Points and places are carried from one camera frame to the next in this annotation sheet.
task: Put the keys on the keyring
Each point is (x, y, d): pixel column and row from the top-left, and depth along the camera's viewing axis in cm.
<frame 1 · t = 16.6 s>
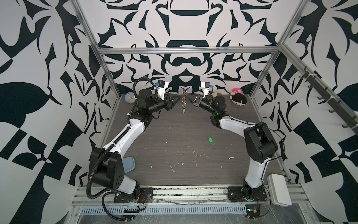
left hand: (179, 92, 73), fingers open
right hand: (186, 94, 76), fingers closed
green plastic key tag: (210, 140, 96), on the table
brown white plush toy: (215, 94, 121), point 3 cm above the table
pink black-haired doll: (237, 96, 112), point 8 cm above the table

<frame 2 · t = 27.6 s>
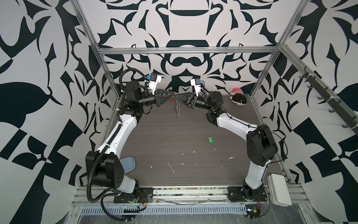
left hand: (175, 90, 68), fingers closed
right hand: (176, 98, 69), fingers closed
the named things where they were.

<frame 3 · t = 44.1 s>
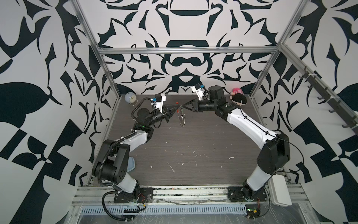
left hand: (180, 102, 73), fingers closed
right hand: (184, 105, 75), fingers closed
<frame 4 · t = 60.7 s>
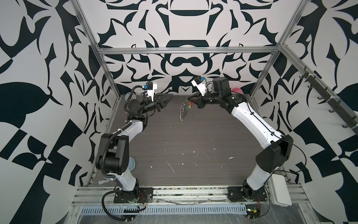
left hand: (175, 93, 70), fingers closed
right hand: (190, 96, 74), fingers closed
